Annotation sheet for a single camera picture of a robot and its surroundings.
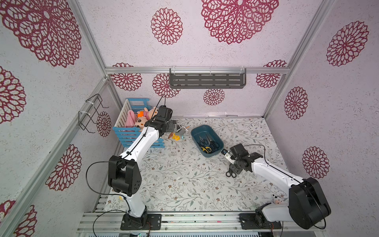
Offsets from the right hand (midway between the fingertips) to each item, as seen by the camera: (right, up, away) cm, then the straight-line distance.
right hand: (240, 164), depth 88 cm
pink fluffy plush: (-71, +28, +12) cm, 77 cm away
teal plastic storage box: (-13, +17, +18) cm, 28 cm away
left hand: (-45, +23, +1) cm, 50 cm away
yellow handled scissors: (-20, +8, +11) cm, 25 cm away
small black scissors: (-5, -5, +1) cm, 8 cm away
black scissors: (-20, +12, +18) cm, 29 cm away
